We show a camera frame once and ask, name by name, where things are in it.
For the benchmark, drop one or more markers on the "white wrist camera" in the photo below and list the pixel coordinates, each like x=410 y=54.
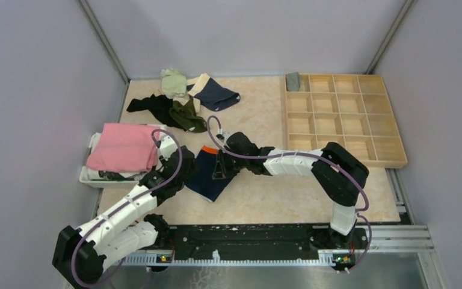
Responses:
x=223 y=137
x=166 y=146

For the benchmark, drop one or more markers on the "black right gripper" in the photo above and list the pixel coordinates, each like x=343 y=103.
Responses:
x=222 y=170

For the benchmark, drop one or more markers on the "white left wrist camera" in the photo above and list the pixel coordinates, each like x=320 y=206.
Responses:
x=166 y=146

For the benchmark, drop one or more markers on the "grey underwear white waistband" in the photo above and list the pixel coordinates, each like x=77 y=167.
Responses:
x=293 y=82

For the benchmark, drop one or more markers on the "navy underwear cream waistband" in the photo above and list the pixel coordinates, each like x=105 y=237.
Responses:
x=211 y=94

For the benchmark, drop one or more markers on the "wooden compartment tray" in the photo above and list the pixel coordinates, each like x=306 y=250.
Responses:
x=353 y=110

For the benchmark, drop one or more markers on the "dark green underwear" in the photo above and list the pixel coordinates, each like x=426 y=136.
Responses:
x=187 y=117

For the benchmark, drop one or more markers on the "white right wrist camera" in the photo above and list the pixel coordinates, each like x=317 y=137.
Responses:
x=223 y=137

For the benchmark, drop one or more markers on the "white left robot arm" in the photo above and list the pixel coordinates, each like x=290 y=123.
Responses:
x=115 y=223

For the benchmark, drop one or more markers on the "light green underwear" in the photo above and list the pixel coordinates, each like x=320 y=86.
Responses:
x=173 y=83

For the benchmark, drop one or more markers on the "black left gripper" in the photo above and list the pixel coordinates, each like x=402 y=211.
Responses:
x=191 y=169

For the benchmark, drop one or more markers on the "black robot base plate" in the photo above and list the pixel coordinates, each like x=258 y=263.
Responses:
x=256 y=242

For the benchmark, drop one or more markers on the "navy orange underwear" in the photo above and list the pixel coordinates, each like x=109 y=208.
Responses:
x=202 y=182

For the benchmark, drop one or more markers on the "black underwear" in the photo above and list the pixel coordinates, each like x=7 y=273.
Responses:
x=159 y=106

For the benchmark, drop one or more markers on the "aluminium frame rail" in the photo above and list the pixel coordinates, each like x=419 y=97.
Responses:
x=394 y=239

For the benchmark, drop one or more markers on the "white perforated plastic basket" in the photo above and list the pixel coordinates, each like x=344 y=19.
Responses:
x=118 y=159

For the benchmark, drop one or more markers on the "white folded cloth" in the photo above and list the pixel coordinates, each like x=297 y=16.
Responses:
x=95 y=173

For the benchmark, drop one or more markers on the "pink folded cloth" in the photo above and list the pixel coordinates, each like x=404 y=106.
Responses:
x=125 y=147

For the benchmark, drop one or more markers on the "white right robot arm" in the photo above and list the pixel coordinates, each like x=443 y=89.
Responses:
x=341 y=175

